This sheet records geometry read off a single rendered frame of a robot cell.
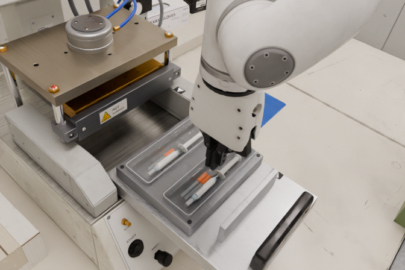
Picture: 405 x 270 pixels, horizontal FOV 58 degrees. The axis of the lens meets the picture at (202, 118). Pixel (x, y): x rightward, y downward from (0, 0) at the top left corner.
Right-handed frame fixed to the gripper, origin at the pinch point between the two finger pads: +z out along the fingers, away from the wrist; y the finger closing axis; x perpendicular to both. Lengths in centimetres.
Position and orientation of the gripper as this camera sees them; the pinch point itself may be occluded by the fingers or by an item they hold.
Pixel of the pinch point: (216, 155)
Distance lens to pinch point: 58.2
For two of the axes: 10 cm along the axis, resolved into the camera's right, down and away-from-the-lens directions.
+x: -6.4, 4.7, -6.1
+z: -1.0, 7.3, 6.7
